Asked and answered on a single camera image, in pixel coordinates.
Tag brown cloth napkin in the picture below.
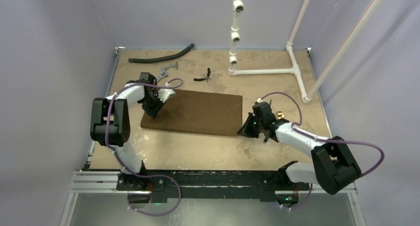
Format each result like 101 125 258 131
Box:
140 90 243 136

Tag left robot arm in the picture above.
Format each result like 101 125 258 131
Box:
90 72 175 191

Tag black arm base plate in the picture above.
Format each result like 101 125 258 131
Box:
116 169 309 203

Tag white PVC pipe frame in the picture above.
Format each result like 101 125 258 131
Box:
227 0 393 104

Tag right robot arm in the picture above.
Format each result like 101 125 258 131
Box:
237 102 362 195

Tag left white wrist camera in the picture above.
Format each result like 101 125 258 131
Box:
158 88 176 103

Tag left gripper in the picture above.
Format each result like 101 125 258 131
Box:
139 93 166 119

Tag red handled adjustable wrench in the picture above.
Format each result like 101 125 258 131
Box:
156 62 178 83

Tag black rubber hose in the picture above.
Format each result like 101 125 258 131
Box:
128 43 196 64

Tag aluminium frame rail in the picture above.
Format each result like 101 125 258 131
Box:
69 47 367 226

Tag black pliers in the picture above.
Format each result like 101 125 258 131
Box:
193 68 211 82

